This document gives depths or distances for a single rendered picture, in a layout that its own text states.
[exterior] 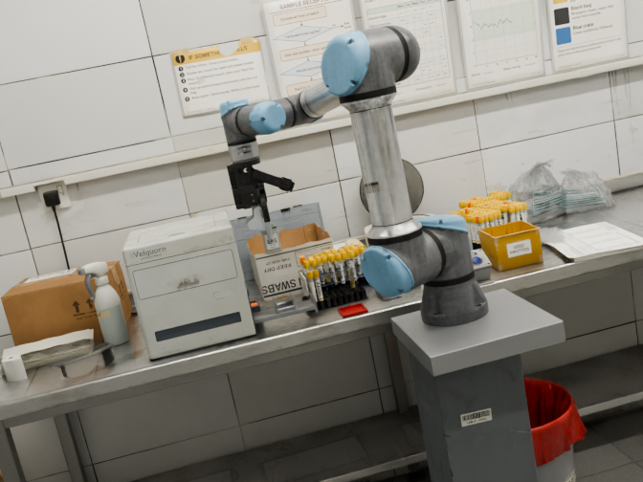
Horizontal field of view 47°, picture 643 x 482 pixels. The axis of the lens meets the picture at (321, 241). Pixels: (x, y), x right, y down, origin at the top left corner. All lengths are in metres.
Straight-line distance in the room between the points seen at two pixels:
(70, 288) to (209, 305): 0.51
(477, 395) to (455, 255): 0.31
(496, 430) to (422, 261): 0.43
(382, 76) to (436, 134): 1.18
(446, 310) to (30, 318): 1.24
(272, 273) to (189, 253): 0.40
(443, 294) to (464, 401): 0.24
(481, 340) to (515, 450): 0.33
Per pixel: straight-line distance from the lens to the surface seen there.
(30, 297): 2.30
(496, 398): 1.69
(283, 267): 2.20
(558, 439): 2.25
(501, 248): 2.09
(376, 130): 1.47
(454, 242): 1.60
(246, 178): 1.88
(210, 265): 1.88
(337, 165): 2.54
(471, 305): 1.63
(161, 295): 1.90
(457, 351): 1.50
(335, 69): 1.47
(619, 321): 3.07
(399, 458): 2.47
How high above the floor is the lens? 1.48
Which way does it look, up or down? 12 degrees down
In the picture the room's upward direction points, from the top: 11 degrees counter-clockwise
